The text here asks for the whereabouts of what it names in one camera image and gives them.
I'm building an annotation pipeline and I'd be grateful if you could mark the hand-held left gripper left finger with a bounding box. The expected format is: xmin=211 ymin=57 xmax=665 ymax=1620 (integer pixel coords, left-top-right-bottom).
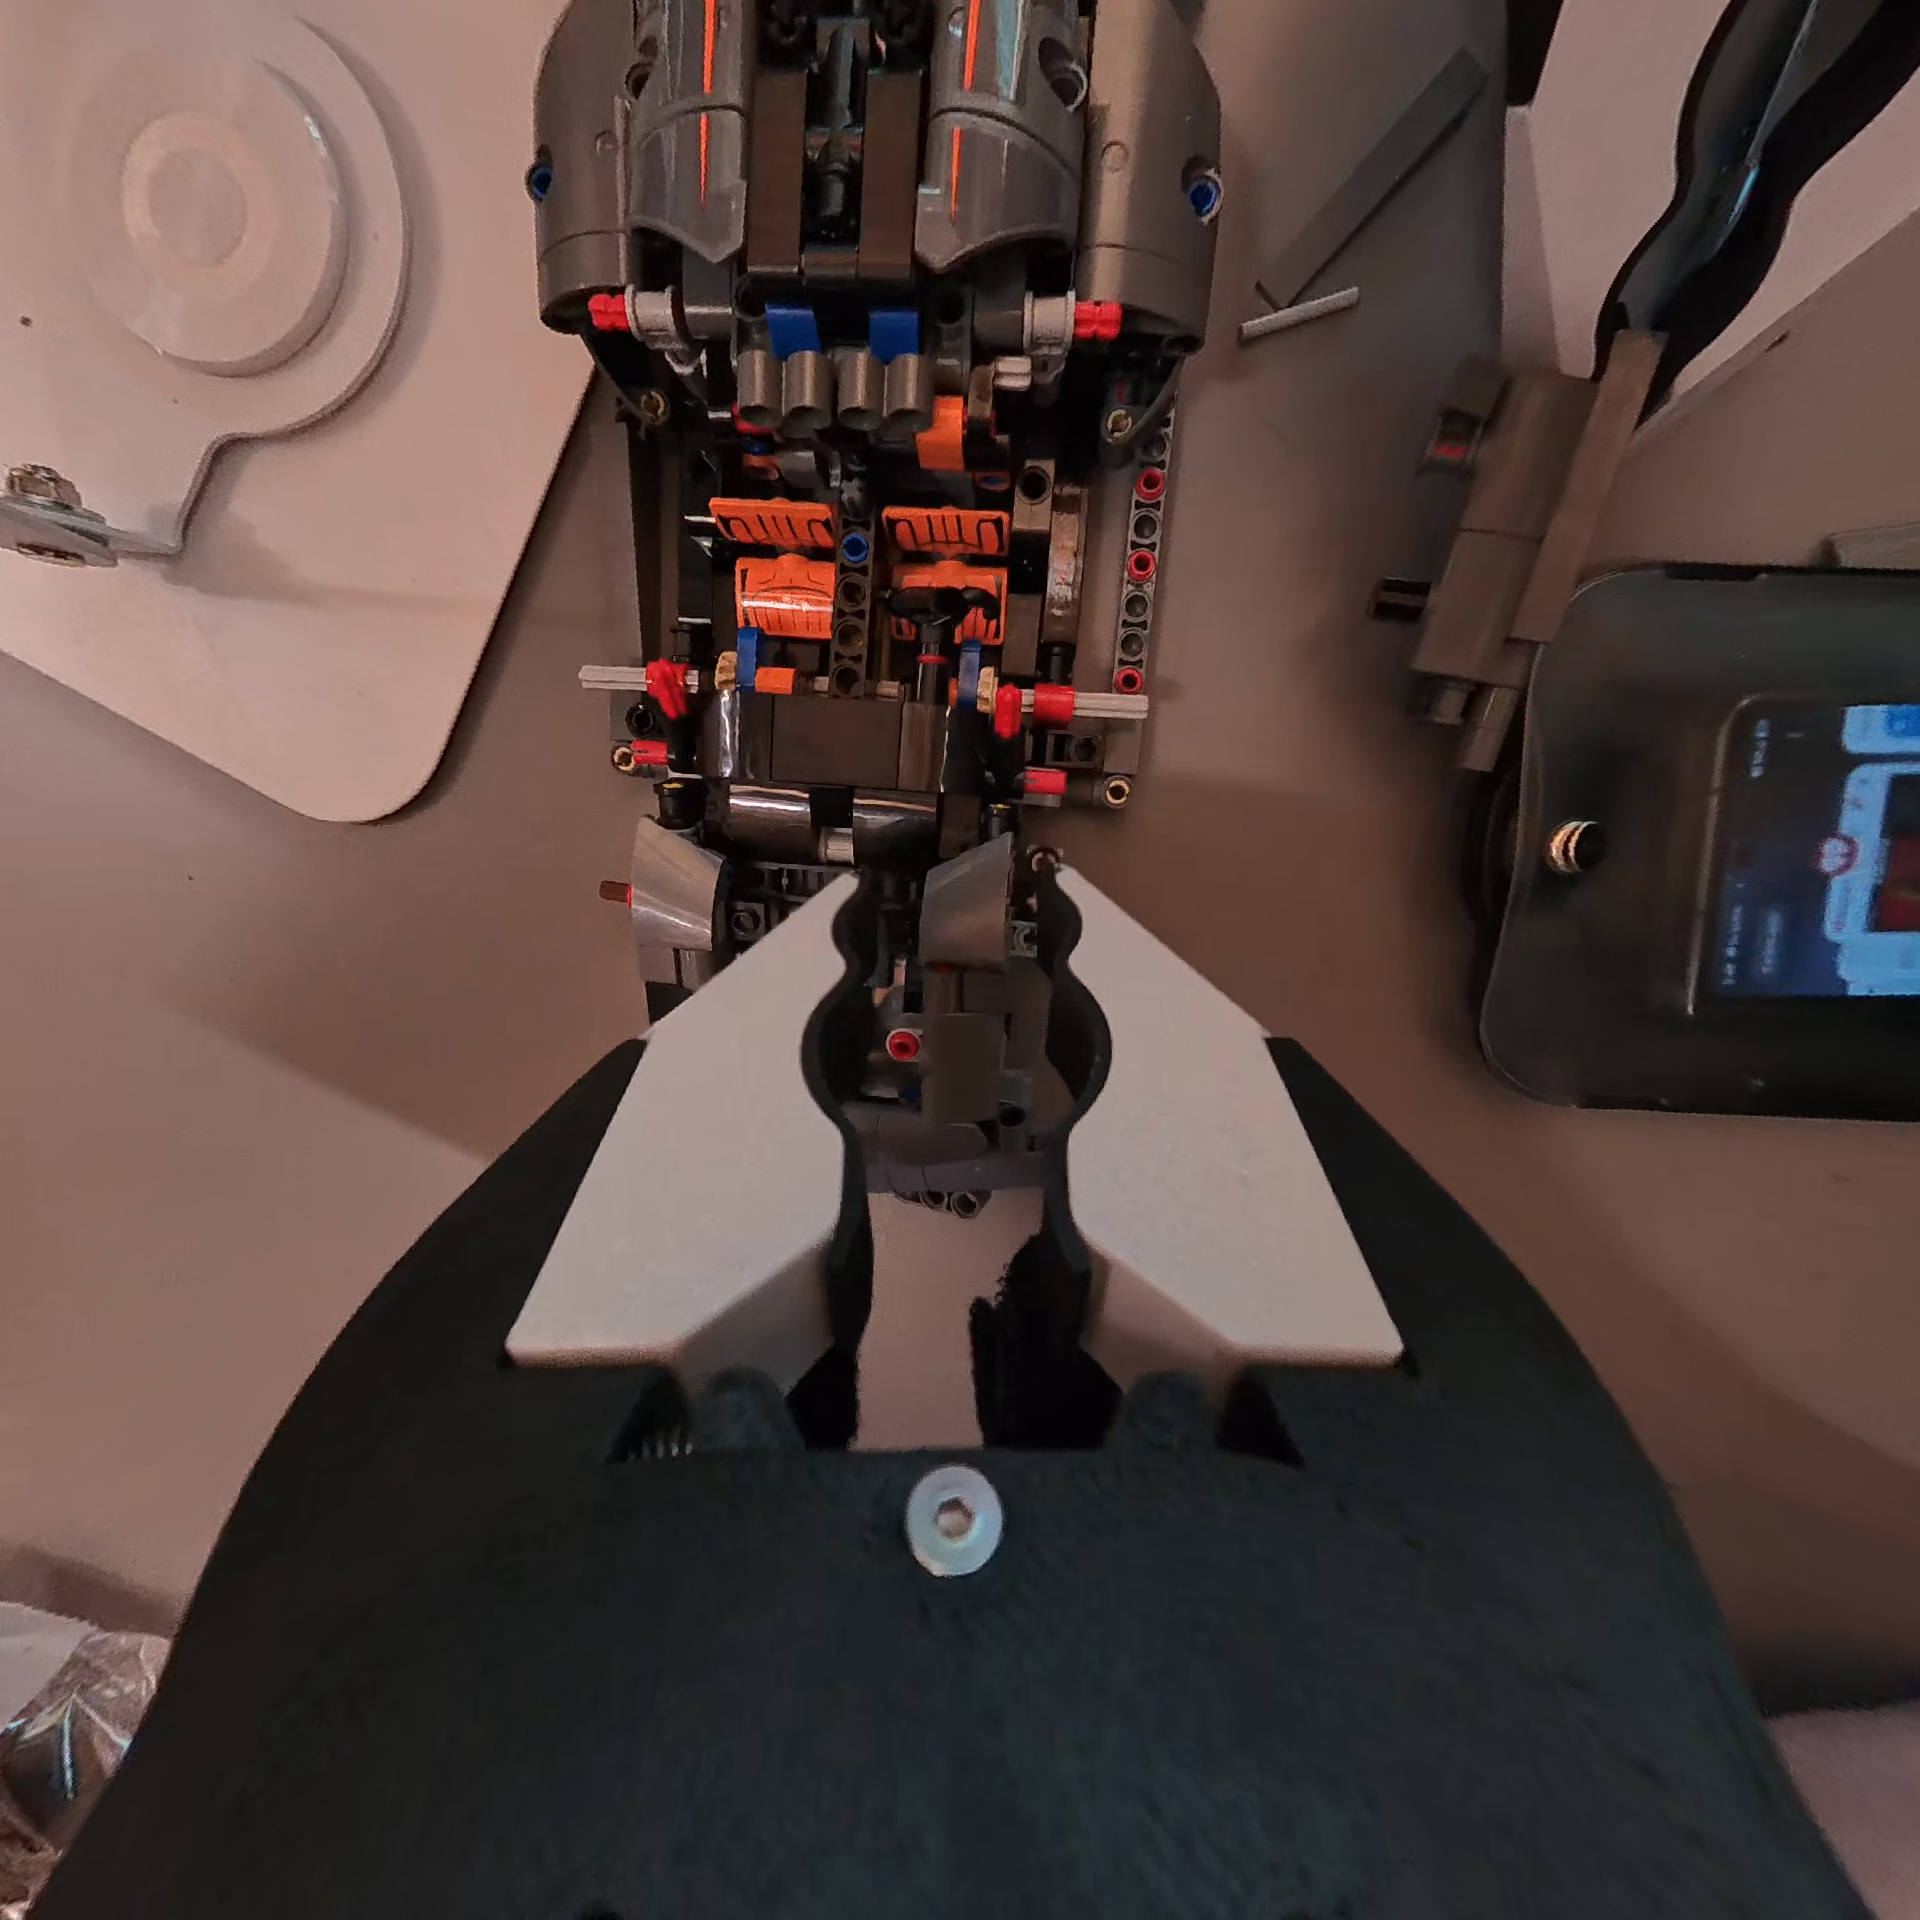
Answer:
xmin=502 ymin=870 xmax=881 ymax=1448

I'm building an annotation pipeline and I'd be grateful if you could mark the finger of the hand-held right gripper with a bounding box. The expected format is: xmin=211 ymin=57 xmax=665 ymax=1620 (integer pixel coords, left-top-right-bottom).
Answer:
xmin=1503 ymin=0 xmax=1862 ymax=380
xmin=1597 ymin=0 xmax=1920 ymax=443

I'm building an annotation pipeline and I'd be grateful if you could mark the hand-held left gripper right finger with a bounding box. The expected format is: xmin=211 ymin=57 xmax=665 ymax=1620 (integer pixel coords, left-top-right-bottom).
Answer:
xmin=967 ymin=862 xmax=1412 ymax=1448

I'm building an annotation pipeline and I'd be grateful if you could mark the grey lego side panel assembly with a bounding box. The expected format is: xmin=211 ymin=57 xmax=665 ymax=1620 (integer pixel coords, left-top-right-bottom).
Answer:
xmin=1367 ymin=329 xmax=1670 ymax=774

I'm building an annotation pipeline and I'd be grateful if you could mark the lego car model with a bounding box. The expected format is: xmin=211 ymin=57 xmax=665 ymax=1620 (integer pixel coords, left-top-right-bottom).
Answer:
xmin=529 ymin=0 xmax=1225 ymax=1213

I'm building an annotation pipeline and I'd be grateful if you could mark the long grey lego wedge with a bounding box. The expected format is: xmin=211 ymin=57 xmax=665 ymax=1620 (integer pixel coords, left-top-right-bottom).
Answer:
xmin=1253 ymin=65 xmax=1487 ymax=308

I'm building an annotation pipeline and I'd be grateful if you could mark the smartphone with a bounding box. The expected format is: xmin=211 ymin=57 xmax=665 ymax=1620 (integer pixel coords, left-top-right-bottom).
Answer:
xmin=1695 ymin=692 xmax=1920 ymax=1008

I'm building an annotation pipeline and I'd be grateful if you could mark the clear plastic bag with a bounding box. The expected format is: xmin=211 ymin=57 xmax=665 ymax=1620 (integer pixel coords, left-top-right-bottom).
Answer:
xmin=0 ymin=1603 xmax=170 ymax=1920

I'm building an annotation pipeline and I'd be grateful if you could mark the clear round disc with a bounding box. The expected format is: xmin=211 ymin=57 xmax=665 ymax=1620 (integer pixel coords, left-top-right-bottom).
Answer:
xmin=90 ymin=60 xmax=355 ymax=377

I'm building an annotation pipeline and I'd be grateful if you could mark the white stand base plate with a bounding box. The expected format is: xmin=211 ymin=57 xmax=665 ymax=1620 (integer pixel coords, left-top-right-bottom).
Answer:
xmin=0 ymin=0 xmax=601 ymax=824

